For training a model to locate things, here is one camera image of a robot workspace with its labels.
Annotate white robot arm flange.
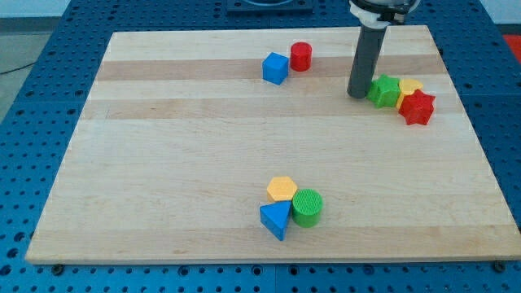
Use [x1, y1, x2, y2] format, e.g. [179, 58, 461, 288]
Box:
[348, 0, 421, 29]

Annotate blue cube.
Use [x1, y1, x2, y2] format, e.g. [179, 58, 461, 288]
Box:
[262, 52, 289, 85]

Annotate green star block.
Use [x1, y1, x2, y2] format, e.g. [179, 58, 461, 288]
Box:
[366, 74, 401, 108]

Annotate red star block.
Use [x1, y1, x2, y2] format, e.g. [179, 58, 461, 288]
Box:
[399, 90, 436, 125]

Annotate yellow hexagon block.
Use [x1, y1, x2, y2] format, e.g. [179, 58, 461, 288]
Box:
[266, 177, 298, 202]

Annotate wooden board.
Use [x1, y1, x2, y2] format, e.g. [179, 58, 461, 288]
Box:
[26, 25, 520, 265]

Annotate blue triangle block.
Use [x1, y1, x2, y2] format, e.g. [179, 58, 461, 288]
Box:
[259, 201, 291, 241]

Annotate green cylinder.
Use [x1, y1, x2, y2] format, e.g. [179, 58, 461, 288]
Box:
[292, 189, 323, 228]

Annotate red cylinder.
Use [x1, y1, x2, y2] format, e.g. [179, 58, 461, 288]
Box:
[290, 42, 313, 72]

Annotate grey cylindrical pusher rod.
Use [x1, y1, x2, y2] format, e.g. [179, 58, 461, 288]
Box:
[347, 25, 387, 98]

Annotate yellow heart block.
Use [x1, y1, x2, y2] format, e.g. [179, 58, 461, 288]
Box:
[396, 79, 423, 110]

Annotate dark blue base plate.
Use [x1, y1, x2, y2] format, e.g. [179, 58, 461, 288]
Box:
[225, 0, 315, 14]

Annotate black cable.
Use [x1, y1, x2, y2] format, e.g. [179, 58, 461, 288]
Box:
[0, 60, 37, 76]

